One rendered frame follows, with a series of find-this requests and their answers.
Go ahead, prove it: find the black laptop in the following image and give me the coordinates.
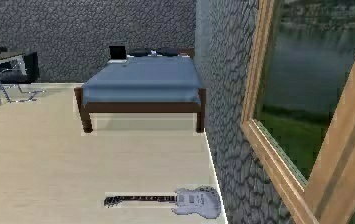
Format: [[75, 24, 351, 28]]
[[106, 45, 129, 64]]

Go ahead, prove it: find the wooden framed window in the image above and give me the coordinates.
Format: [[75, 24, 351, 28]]
[[240, 0, 355, 224]]

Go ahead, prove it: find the blue bed with brown frame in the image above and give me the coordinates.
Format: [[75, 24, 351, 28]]
[[73, 47, 207, 134]]

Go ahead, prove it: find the white electric guitar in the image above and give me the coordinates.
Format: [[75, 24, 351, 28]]
[[103, 185, 223, 220]]

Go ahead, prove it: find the black office chair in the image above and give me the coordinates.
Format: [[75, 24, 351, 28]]
[[0, 51, 47, 104]]

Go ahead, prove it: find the dark blue pillow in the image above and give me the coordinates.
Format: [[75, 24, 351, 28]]
[[127, 47, 153, 58], [156, 47, 181, 57]]

